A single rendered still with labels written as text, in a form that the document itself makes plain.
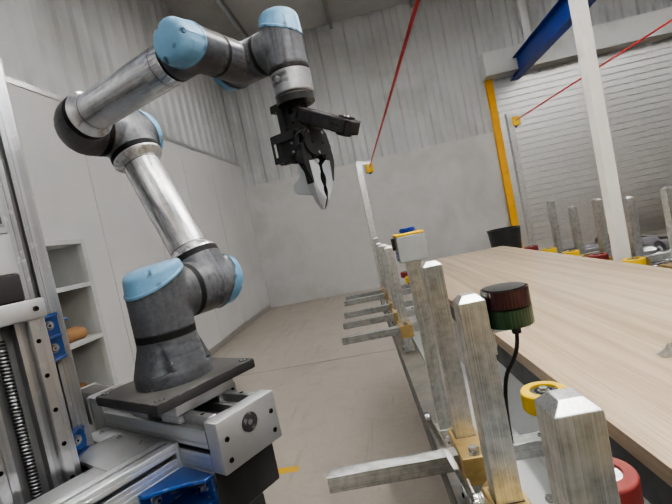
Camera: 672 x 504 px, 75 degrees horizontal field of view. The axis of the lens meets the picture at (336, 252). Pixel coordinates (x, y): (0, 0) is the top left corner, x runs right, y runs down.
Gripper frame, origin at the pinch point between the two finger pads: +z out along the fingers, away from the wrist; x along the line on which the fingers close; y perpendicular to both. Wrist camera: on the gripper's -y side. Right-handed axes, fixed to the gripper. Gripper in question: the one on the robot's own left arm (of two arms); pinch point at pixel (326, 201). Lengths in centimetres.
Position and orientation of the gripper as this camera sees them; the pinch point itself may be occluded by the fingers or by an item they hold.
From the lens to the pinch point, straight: 80.8
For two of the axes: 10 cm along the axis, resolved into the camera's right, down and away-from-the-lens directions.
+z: 2.0, 9.8, 0.5
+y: -7.9, 1.3, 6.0
